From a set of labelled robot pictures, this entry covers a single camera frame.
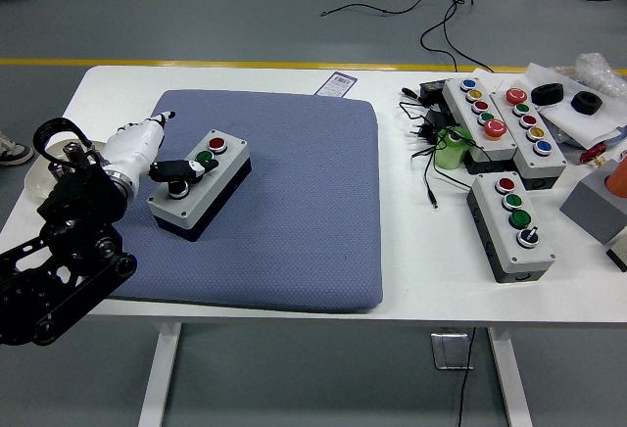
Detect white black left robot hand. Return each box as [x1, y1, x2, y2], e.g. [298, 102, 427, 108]
[100, 110, 220, 186]

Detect grey four-button control box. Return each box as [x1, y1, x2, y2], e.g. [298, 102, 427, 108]
[465, 172, 557, 284]
[147, 128, 253, 243]

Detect grey five-button box, blue end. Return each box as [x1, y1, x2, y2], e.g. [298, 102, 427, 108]
[442, 76, 519, 176]

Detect grey five-button box, mushroom end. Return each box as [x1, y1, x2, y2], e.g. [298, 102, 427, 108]
[491, 87, 568, 191]

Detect white shallow dish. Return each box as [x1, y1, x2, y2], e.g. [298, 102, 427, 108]
[24, 138, 107, 201]

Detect person's shoe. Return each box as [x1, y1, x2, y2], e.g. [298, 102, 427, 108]
[0, 131, 34, 167]

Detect blue-grey padded mat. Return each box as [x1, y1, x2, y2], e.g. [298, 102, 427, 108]
[105, 89, 384, 313]

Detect purple white label card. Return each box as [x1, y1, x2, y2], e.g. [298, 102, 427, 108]
[314, 71, 358, 98]

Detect white table leg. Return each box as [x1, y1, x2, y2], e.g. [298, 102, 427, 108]
[137, 321, 185, 427]
[487, 326, 534, 427]

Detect black plug adapter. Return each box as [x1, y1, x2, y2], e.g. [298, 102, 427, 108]
[404, 108, 455, 147]

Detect black power brick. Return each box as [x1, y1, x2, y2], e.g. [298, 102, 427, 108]
[418, 78, 453, 108]

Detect metal floor plate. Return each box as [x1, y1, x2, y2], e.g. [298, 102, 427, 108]
[430, 331, 475, 372]

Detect white paper sheets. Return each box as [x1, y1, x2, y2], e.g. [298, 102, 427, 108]
[470, 62, 627, 149]

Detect grey block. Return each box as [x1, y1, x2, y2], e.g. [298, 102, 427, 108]
[559, 171, 627, 246]

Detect small red part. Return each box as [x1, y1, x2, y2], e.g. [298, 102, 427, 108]
[579, 145, 608, 165]

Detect clear plastic bag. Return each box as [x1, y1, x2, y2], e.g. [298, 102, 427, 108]
[555, 52, 627, 100]

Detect orange cylinder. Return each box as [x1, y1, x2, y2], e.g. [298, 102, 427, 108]
[604, 160, 627, 198]

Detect white black small box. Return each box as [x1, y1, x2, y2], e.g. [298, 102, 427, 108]
[605, 230, 627, 273]

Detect black floor cable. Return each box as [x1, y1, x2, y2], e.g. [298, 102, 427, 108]
[320, 0, 494, 75]

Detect black barrel-plug cable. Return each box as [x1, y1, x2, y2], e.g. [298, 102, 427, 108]
[410, 137, 474, 211]

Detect black hanging power cable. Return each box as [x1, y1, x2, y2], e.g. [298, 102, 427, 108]
[456, 327, 477, 427]

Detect black foam ring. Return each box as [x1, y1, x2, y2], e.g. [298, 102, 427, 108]
[570, 91, 603, 116]
[531, 82, 564, 106]

